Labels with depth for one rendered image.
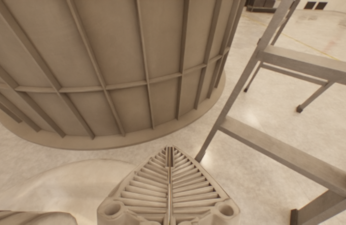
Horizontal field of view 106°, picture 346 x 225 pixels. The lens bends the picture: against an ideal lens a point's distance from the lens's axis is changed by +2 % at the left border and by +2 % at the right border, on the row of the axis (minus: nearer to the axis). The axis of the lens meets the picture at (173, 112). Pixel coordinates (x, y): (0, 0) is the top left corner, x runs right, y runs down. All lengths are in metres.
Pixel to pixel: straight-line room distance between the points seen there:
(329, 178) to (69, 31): 1.01
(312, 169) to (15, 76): 1.21
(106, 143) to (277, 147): 0.88
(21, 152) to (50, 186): 0.71
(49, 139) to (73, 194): 0.67
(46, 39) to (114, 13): 0.25
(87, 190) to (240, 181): 0.71
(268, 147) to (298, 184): 0.44
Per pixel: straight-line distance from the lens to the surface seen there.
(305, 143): 1.29
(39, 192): 0.55
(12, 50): 0.77
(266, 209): 0.90
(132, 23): 0.59
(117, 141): 0.92
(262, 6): 6.72
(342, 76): 0.55
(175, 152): 0.17
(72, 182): 0.49
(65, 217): 0.23
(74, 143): 1.03
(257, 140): 0.65
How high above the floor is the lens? 0.76
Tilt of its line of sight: 46 degrees down
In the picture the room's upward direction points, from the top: 3 degrees clockwise
